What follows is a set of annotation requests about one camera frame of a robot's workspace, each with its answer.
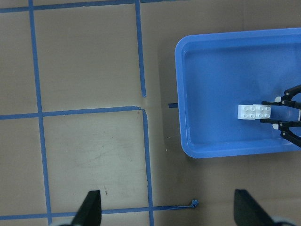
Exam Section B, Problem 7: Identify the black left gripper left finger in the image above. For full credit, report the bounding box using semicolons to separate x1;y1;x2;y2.
71;190;102;226

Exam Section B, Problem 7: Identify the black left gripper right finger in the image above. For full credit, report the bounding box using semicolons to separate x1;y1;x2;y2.
234;189;277;226

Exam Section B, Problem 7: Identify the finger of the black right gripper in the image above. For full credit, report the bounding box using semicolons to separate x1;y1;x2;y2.
261;85;301;110
260;119;301;147

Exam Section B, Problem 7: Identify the white block with studs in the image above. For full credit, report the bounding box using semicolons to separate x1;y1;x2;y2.
253;105;271;120

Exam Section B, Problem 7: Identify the blue plastic tray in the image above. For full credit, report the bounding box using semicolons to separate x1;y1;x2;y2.
175;28;301;159

